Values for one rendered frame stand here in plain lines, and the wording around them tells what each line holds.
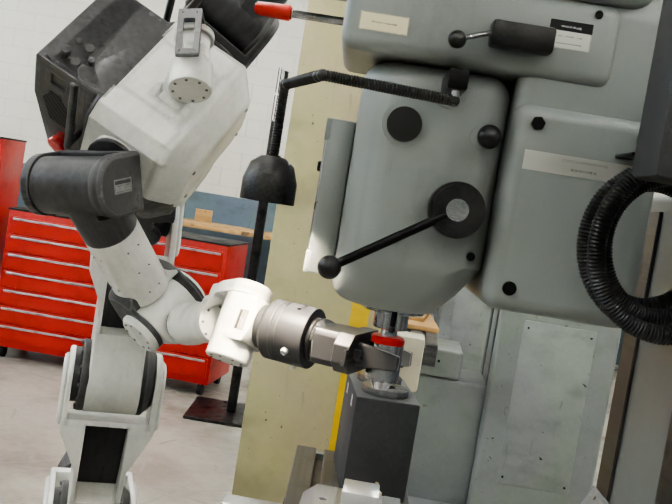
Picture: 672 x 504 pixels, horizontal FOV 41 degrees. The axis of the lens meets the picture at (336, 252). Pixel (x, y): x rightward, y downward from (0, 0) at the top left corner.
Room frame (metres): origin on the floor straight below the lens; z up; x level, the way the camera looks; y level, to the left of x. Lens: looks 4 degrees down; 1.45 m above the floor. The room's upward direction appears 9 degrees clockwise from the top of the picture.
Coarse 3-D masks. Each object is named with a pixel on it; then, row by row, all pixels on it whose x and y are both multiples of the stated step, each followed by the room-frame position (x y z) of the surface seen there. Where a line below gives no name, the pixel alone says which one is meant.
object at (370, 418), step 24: (360, 384) 1.71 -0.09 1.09; (360, 408) 1.61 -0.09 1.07; (384, 408) 1.61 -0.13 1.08; (408, 408) 1.61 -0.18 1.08; (360, 432) 1.61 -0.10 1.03; (384, 432) 1.61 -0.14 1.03; (408, 432) 1.62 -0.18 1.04; (336, 456) 1.77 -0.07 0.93; (360, 456) 1.61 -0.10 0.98; (384, 456) 1.61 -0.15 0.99; (408, 456) 1.62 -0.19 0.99; (360, 480) 1.61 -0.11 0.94; (384, 480) 1.61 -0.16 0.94
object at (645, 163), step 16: (656, 48) 0.91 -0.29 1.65; (656, 64) 0.90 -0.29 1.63; (656, 80) 0.89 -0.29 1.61; (656, 96) 0.89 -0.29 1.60; (656, 112) 0.88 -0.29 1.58; (640, 128) 0.92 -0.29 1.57; (656, 128) 0.87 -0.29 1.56; (640, 144) 0.91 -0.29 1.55; (656, 144) 0.86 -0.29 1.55; (640, 160) 0.90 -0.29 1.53; (656, 160) 0.85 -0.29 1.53; (640, 176) 0.90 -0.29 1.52; (656, 176) 0.86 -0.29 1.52
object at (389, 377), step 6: (372, 342) 1.21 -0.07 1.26; (384, 348) 1.20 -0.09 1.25; (390, 348) 1.20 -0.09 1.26; (396, 348) 1.20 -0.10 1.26; (402, 348) 1.21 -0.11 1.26; (396, 354) 1.20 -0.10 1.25; (402, 354) 1.22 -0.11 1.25; (366, 372) 1.21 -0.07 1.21; (372, 372) 1.20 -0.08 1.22; (378, 372) 1.20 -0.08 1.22; (384, 372) 1.20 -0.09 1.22; (390, 372) 1.20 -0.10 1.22; (396, 372) 1.21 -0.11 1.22; (372, 378) 1.20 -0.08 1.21; (378, 378) 1.20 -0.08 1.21; (384, 378) 1.20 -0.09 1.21; (390, 378) 1.20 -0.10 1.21; (396, 378) 1.21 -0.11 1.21
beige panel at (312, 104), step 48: (336, 0) 2.94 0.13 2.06; (336, 48) 2.94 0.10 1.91; (336, 96) 2.94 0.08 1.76; (288, 144) 2.95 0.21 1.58; (288, 240) 2.94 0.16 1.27; (288, 288) 2.94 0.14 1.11; (288, 384) 2.94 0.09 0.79; (336, 384) 2.94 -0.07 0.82; (288, 432) 2.94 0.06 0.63; (336, 432) 2.94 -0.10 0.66; (240, 480) 2.94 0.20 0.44; (288, 480) 2.94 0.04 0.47
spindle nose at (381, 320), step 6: (378, 312) 1.21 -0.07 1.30; (378, 318) 1.21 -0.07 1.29; (384, 318) 1.20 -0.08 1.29; (390, 318) 1.20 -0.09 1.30; (402, 318) 1.20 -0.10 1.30; (408, 318) 1.21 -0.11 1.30; (378, 324) 1.20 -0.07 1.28; (384, 324) 1.20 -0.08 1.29; (396, 324) 1.20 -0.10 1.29; (402, 324) 1.20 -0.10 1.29; (396, 330) 1.20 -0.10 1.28; (402, 330) 1.20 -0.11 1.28
